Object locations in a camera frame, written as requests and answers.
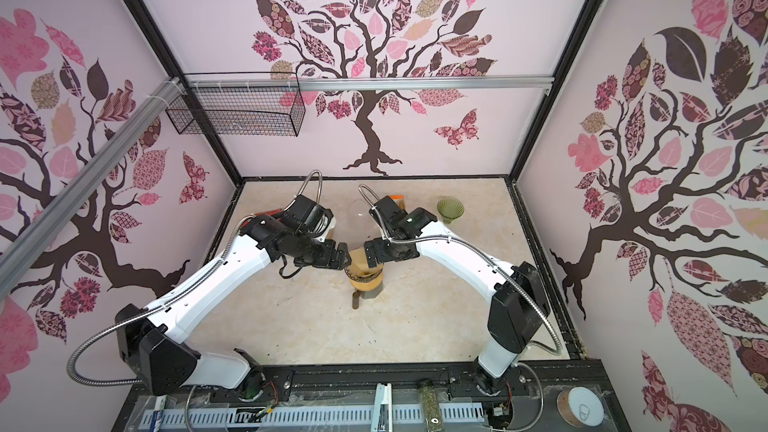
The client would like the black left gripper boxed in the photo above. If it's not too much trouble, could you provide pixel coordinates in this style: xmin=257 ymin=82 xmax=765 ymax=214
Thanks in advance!
xmin=291 ymin=231 xmax=351 ymax=270

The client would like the wooden dripper collar ring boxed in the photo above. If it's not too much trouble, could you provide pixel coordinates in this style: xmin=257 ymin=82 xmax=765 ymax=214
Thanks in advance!
xmin=346 ymin=269 xmax=385 ymax=292

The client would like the green glass dripper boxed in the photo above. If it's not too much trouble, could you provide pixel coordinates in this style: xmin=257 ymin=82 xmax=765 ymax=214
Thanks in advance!
xmin=436 ymin=197 xmax=465 ymax=224

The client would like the white translucent plastic mug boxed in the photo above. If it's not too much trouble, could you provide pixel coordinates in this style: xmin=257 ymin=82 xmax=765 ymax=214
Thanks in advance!
xmin=334 ymin=199 xmax=380 ymax=250

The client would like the red gummy candy bag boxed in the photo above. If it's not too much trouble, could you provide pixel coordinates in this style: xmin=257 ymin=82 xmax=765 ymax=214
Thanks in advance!
xmin=253 ymin=208 xmax=283 ymax=219

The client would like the green herb filled jar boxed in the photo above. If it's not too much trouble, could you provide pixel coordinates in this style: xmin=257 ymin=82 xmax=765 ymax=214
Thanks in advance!
xmin=417 ymin=379 xmax=445 ymax=432

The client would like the brown tape roll white disc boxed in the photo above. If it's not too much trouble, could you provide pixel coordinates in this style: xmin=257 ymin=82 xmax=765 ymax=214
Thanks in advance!
xmin=556 ymin=387 xmax=605 ymax=427

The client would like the smoked glass carafe wooden handle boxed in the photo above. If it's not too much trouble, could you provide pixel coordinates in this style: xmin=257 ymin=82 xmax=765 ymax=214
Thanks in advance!
xmin=352 ymin=283 xmax=384 ymax=310

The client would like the white centre bracket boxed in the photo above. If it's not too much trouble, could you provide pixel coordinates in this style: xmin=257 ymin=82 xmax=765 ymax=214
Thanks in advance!
xmin=370 ymin=383 xmax=393 ymax=432

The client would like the white slotted cable duct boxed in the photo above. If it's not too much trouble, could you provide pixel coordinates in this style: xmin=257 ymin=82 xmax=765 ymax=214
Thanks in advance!
xmin=127 ymin=403 xmax=486 ymax=431

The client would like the black wire mesh basket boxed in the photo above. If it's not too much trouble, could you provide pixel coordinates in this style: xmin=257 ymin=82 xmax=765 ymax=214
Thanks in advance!
xmin=165 ymin=72 xmax=307 ymax=137

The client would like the aluminium crossbar rail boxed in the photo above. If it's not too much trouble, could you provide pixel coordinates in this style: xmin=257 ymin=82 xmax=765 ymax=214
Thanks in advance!
xmin=187 ymin=75 xmax=554 ymax=92

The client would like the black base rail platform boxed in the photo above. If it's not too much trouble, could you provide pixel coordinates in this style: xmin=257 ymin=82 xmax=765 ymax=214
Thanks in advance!
xmin=113 ymin=360 xmax=630 ymax=431

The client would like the aluminium side rail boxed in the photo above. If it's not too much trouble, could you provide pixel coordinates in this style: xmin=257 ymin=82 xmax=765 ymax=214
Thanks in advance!
xmin=1 ymin=77 xmax=183 ymax=297

